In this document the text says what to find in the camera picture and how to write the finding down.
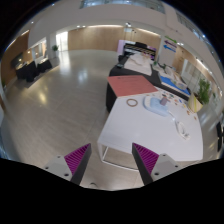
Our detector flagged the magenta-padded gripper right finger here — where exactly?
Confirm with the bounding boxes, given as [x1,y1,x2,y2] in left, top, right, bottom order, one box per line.
[131,142,184,186]

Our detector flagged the dark display screen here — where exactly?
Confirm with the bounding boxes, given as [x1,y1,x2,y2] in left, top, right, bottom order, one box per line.
[118,39,158,61]

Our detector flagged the brown ring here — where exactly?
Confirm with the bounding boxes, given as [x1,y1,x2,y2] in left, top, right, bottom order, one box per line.
[126,98,139,108]

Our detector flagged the black-draped table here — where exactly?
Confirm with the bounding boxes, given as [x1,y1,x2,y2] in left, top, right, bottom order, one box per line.
[15,61,38,83]
[36,59,53,75]

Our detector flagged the blue-based architectural model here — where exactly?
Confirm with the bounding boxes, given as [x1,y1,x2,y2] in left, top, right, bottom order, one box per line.
[159,66,192,96]

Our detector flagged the white architectural model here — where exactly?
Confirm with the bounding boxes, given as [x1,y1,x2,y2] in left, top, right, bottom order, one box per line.
[124,53,154,76]

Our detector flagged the arrow direction signs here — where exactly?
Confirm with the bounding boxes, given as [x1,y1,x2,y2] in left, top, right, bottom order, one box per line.
[163,35,179,54]

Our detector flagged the palm in striped pot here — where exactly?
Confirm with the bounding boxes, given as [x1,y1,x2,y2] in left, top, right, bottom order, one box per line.
[188,78,213,113]

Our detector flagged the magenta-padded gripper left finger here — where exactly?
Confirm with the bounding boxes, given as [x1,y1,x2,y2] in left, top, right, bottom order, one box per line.
[42,143,93,186]

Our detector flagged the flat pink-red board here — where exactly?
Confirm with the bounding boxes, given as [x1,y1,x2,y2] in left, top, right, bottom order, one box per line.
[106,74,159,99]

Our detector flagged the black display platform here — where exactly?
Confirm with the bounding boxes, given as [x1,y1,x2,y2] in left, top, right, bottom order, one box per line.
[105,54,193,113]

